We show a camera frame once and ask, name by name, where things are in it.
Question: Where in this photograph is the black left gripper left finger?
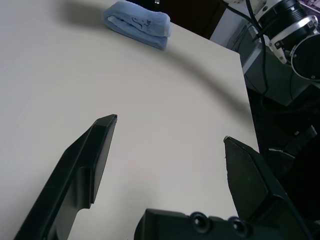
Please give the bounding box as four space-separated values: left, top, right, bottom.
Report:
13 114 118 240

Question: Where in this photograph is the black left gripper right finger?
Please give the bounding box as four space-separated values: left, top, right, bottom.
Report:
222 135 315 240

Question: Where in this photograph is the folded blue towel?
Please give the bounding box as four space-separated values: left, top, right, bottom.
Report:
103 0 173 52

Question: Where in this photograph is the black table foot bar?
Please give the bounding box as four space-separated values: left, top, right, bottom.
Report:
284 124 318 157

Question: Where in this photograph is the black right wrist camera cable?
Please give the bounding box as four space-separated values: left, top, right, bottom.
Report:
221 0 270 97

